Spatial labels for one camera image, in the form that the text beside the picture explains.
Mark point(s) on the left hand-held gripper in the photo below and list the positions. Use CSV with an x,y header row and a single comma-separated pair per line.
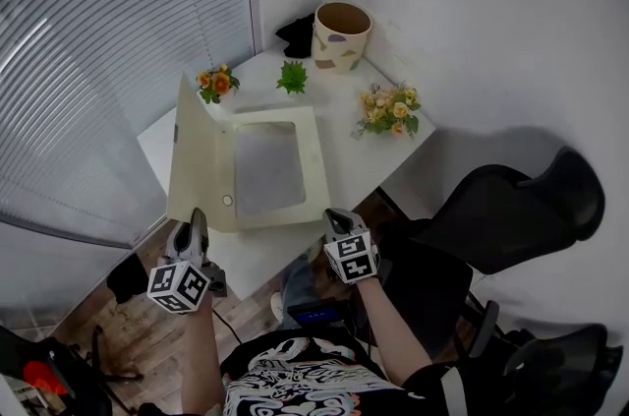
x,y
178,287

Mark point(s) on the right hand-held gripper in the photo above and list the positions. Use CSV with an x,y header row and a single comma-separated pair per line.
x,y
354,259

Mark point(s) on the cream windowed box item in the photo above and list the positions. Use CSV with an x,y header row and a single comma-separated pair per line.
x,y
201,168

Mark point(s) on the person's right forearm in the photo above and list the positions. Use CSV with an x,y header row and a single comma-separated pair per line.
x,y
388,335

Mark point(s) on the person's left forearm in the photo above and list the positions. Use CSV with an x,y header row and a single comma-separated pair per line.
x,y
204,355

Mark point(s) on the black bag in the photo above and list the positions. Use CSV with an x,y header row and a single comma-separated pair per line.
x,y
127,279

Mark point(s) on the person's jeans leg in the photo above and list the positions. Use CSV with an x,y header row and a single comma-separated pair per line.
x,y
299,291

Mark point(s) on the black device with blue screen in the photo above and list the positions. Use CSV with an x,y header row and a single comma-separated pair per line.
x,y
317,314

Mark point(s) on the person's white shoe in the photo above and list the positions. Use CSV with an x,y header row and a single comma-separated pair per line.
x,y
277,306

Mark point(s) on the yellow flower bouquet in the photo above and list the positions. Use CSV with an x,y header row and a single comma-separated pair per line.
x,y
390,111

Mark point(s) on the black office chair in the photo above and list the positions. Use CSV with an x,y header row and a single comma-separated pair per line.
x,y
496,217

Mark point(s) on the orange flower pot plant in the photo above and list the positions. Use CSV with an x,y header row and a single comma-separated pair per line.
x,y
218,83

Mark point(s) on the small green plant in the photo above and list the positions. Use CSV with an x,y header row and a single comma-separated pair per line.
x,y
293,77

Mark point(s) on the person's black printed shirt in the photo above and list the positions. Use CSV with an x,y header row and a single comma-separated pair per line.
x,y
314,379

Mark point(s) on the cream terrazzo patterned bin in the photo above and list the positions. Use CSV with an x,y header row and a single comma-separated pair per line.
x,y
339,41

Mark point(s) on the black cloth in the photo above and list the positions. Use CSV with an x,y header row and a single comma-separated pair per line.
x,y
296,35

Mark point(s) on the grey window blinds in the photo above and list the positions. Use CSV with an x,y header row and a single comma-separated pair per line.
x,y
98,60

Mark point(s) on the black and red equipment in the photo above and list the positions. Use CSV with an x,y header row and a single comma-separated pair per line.
x,y
44,374

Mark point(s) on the black mesh chair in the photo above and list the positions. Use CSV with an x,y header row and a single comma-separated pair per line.
x,y
560,370

